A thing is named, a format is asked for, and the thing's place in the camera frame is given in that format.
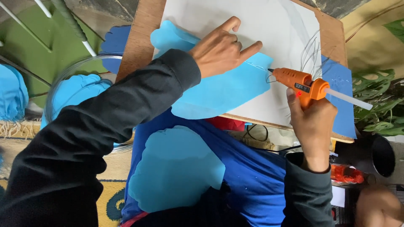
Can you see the person's right hand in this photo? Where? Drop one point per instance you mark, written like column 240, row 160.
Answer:
column 314, row 129

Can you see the person's left hand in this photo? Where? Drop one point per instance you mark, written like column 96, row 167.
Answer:
column 217, row 53

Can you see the large light blue paper petal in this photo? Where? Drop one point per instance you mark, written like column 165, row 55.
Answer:
column 221, row 91

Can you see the orange hot glue gun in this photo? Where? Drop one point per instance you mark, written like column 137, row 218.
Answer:
column 296, row 80

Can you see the dark blue paper strip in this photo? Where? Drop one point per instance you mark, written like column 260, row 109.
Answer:
column 342, row 94

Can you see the white glue stick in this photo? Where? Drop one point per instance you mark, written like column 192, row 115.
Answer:
column 348, row 98

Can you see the white paper sheet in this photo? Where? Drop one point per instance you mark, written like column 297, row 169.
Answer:
column 277, row 25

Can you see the black pot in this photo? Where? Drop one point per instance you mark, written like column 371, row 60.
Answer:
column 378, row 154

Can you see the red cloth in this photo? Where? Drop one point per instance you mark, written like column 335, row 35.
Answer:
column 225, row 123

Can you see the green leafy plant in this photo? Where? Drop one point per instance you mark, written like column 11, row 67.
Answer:
column 378, row 101

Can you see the small white paper slip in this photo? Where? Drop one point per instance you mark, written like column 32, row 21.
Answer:
column 338, row 196

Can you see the wooden board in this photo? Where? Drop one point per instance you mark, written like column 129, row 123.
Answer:
column 142, row 41

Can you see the large blue sheet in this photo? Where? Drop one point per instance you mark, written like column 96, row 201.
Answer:
column 252, row 176

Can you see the dark blue paper petal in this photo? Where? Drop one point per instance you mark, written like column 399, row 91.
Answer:
column 115, row 44

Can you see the light blue scalloped paper petal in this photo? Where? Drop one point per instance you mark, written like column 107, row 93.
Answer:
column 176, row 167

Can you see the thin brown vine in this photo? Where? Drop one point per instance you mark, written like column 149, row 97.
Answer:
column 372, row 22

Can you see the light blue paper petals pile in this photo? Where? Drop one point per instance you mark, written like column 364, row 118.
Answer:
column 79, row 91

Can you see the green wrapped stem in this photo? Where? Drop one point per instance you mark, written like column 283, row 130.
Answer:
column 71, row 22

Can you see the clear plastic bowl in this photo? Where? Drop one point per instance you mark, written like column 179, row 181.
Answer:
column 52, row 94

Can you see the short white rod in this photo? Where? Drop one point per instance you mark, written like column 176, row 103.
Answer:
column 42, row 8

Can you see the green mat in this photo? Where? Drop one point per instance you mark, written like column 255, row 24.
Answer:
column 34, row 56

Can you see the long white rod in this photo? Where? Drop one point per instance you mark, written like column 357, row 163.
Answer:
column 25, row 26

